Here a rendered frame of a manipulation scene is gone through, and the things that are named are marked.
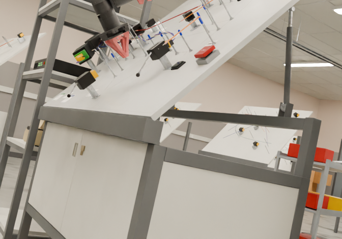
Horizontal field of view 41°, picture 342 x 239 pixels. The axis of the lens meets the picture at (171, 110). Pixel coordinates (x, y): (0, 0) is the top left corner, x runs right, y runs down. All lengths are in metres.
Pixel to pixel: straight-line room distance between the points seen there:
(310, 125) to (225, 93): 10.50
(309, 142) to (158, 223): 0.59
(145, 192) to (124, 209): 0.11
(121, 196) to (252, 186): 0.40
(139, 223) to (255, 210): 0.39
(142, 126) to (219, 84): 10.68
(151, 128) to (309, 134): 0.59
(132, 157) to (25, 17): 8.13
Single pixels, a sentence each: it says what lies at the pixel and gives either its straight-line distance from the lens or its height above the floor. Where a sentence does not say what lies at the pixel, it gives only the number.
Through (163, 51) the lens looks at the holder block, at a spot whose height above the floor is 1.11.
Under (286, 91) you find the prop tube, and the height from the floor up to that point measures 1.09.
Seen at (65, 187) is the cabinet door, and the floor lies 0.57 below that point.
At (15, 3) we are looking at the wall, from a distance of 9.35.
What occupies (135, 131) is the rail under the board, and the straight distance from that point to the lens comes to 1.27.
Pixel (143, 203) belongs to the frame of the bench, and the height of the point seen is 0.64.
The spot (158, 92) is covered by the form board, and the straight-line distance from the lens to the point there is 1.39.
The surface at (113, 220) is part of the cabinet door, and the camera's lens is 1.40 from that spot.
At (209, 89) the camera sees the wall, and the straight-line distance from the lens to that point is 11.68.
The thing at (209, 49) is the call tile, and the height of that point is 1.11.
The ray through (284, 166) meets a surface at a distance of 9.71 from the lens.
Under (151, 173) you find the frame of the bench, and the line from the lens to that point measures 1.25.
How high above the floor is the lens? 0.80
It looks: 5 degrees up
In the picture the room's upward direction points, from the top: 12 degrees clockwise
